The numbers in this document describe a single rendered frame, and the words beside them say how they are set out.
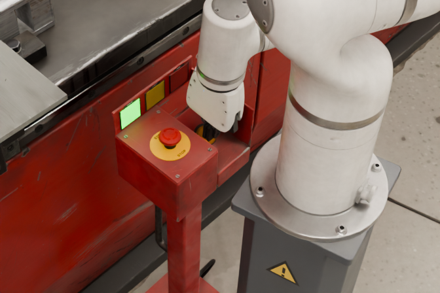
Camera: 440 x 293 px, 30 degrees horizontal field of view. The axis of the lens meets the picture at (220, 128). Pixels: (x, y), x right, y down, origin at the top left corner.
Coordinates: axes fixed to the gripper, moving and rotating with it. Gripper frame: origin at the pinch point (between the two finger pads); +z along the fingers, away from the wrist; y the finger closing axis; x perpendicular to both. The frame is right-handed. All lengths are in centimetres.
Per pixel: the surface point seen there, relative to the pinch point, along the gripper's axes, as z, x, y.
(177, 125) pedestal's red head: -2.7, -5.6, -3.6
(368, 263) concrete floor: 73, 43, 27
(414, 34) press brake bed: 72, 123, -12
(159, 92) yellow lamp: -5.3, -4.2, -9.8
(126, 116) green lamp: -5.6, -12.5, -9.8
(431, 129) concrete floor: 74, 95, 14
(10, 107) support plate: -24.1, -33.7, -12.2
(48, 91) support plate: -24.2, -27.7, -10.8
